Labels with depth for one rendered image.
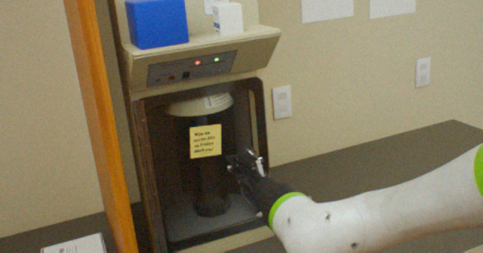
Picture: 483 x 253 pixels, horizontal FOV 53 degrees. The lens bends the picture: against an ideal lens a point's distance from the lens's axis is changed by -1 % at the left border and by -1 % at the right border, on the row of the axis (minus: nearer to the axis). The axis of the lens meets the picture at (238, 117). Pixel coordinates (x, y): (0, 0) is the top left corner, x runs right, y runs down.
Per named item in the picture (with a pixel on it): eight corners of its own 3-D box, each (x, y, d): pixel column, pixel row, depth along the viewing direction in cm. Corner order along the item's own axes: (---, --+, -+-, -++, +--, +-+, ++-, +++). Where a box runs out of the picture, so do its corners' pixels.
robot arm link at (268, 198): (262, 202, 88) (266, 245, 91) (318, 183, 91) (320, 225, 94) (248, 188, 93) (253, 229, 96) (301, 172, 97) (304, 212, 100)
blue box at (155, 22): (130, 44, 101) (124, 0, 98) (176, 37, 105) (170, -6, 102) (140, 50, 93) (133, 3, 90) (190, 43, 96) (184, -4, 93)
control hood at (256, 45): (127, 91, 105) (120, 44, 101) (263, 66, 116) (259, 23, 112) (139, 103, 94) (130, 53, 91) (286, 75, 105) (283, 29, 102)
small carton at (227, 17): (214, 32, 105) (211, 4, 104) (236, 29, 107) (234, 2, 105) (220, 35, 101) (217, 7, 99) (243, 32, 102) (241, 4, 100)
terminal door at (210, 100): (159, 254, 118) (133, 99, 105) (272, 222, 128) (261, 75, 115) (160, 257, 117) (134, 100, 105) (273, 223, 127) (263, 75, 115)
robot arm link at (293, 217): (303, 229, 75) (301, 290, 78) (370, 214, 79) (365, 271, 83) (264, 193, 87) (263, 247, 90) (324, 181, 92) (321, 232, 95)
